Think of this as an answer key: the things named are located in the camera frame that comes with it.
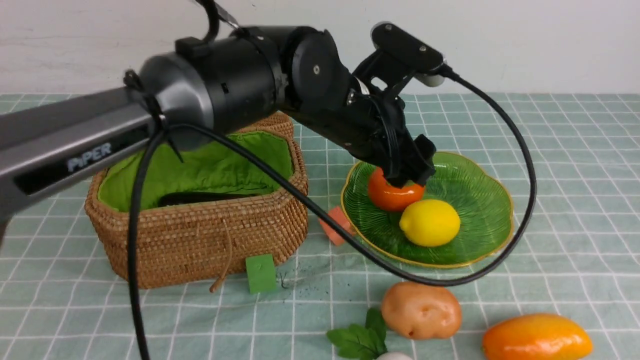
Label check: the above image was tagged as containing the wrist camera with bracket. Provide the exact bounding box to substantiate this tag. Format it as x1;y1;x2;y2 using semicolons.
352;22;447;99

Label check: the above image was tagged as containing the green foam cube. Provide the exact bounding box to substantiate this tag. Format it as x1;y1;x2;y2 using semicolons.
245;253;277;294

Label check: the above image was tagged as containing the white cucumber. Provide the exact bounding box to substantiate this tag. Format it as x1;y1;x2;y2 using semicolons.
375;351;413;360

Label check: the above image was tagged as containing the dark purple eggplant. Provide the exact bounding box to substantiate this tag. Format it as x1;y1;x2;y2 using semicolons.
157;191;260;208

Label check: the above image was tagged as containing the brown potato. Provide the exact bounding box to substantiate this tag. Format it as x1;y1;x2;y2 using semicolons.
381;281;463;340

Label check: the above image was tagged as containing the orange persimmon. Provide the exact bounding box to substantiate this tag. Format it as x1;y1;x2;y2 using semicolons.
367;167;426;212

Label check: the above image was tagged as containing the orange foam cube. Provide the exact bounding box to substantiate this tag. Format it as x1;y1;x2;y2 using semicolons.
318;206;356;247

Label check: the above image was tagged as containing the yellow lemon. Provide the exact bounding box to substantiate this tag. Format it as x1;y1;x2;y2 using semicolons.
398;199;461;248

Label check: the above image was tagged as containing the orange yellow mango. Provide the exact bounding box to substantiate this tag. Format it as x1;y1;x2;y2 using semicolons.
482;313;594;360

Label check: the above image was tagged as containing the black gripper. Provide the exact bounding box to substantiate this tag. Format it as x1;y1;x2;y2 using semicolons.
295;95;437;189

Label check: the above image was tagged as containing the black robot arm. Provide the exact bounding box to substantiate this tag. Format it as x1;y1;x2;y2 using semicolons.
0;22;435;220

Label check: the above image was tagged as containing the woven rattan basket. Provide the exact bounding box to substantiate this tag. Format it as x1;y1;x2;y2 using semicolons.
84;130;309;289

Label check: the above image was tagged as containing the black camera cable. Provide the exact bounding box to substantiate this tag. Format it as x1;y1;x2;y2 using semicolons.
127;65;537;360

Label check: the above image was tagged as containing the green leafy vegetable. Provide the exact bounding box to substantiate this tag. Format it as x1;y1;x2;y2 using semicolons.
326;307;388;360

